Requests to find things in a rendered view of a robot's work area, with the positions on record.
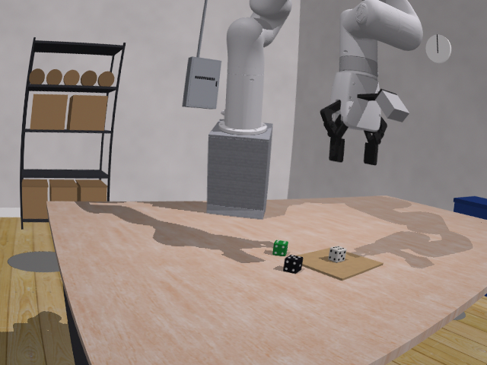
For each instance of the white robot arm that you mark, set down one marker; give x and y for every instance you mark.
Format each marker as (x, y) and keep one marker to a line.
(393, 22)

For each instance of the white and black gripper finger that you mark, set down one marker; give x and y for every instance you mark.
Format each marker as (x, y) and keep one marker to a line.
(371, 148)
(335, 131)

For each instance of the tan flat mat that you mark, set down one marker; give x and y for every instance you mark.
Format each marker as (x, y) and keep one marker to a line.
(352, 266)

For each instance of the black die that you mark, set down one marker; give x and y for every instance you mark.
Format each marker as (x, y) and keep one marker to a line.
(293, 264)

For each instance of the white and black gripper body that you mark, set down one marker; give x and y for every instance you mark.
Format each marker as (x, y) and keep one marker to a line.
(356, 113)

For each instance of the green die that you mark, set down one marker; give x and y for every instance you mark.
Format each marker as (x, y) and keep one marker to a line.
(280, 248)

